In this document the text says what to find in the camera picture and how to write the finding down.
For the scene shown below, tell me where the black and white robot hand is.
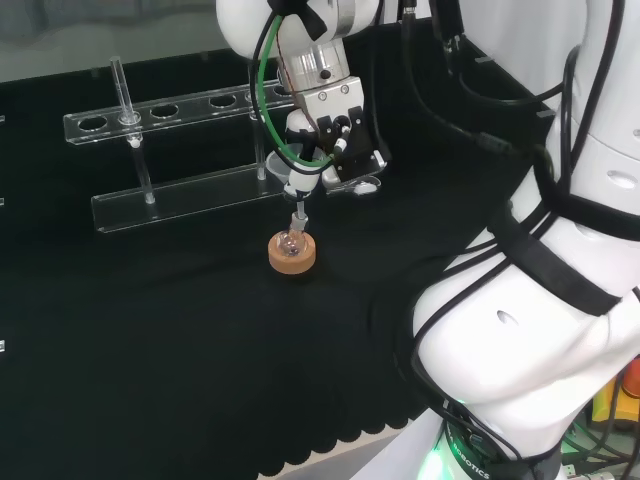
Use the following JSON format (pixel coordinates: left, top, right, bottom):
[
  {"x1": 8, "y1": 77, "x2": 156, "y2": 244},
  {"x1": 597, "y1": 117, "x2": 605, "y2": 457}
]
[{"x1": 283, "y1": 76, "x2": 392, "y2": 202}]

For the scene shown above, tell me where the clear round-bottom flask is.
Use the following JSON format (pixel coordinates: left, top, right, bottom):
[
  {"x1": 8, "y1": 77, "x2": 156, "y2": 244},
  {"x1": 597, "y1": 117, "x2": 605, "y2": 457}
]
[{"x1": 279, "y1": 225, "x2": 308, "y2": 259}]

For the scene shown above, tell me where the clear acrylic funnel stand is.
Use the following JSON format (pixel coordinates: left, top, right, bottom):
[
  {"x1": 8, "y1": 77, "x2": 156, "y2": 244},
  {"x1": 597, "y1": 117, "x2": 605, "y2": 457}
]
[{"x1": 62, "y1": 55, "x2": 304, "y2": 236}]

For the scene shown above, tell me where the black cloth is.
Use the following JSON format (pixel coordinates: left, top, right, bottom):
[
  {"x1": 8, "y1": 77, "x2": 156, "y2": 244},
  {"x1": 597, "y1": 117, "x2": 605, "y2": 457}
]
[{"x1": 0, "y1": 14, "x2": 557, "y2": 479}]

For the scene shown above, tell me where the yellow stop button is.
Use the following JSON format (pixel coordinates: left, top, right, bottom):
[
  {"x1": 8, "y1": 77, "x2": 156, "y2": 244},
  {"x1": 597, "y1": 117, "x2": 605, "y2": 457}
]
[{"x1": 591, "y1": 357, "x2": 640, "y2": 432}]

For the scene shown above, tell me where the green cable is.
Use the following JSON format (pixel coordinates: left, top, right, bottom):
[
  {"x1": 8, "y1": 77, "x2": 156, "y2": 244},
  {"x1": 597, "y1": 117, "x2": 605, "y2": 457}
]
[{"x1": 251, "y1": 13, "x2": 335, "y2": 175}]

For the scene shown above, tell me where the thick black cable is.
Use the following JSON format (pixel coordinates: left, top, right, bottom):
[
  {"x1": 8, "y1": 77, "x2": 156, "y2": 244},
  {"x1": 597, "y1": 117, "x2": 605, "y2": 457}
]
[{"x1": 398, "y1": 0, "x2": 556, "y2": 169}]

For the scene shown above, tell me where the cork ring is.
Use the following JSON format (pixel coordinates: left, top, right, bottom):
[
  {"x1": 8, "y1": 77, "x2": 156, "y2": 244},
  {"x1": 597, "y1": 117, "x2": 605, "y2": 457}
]
[{"x1": 267, "y1": 230, "x2": 319, "y2": 276}]

